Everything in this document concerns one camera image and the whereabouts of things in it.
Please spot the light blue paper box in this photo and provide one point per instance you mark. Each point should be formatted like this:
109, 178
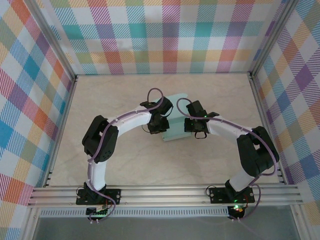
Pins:
177, 125

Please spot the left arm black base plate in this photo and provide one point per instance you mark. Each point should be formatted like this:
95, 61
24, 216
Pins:
117, 193

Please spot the aluminium frame leg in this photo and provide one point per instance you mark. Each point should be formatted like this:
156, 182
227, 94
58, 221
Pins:
32, 225
301, 225

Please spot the aluminium side rail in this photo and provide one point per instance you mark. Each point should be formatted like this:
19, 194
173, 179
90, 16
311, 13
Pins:
70, 92
260, 100

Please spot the aluminium mounting rail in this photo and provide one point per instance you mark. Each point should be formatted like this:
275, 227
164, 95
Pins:
162, 195

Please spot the aluminium frame post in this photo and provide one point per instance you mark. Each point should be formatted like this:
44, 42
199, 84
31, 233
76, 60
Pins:
272, 37
53, 37

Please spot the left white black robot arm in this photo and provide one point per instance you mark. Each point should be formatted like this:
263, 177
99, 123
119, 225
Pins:
97, 175

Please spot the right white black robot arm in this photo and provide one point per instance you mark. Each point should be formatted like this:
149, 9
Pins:
225, 127

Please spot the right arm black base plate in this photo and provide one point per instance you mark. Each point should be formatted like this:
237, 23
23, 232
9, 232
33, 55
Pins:
217, 193

